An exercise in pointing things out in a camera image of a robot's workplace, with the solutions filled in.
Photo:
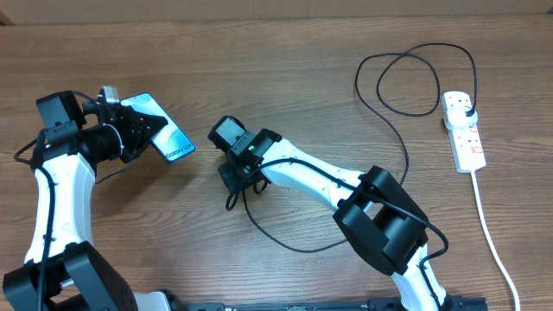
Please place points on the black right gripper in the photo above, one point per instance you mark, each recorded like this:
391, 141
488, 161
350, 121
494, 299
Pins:
233, 173

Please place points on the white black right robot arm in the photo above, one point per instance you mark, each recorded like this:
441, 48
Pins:
381, 222

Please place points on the Samsung Galaxy smartphone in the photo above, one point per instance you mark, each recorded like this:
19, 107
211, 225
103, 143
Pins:
171, 141

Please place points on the white power strip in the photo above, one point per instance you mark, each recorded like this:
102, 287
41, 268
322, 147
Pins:
465, 143

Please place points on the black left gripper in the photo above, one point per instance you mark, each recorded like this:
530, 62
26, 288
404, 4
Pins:
135, 123

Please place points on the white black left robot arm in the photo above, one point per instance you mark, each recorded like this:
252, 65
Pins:
62, 270

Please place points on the white charger plug adapter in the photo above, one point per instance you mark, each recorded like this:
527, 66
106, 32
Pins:
456, 118

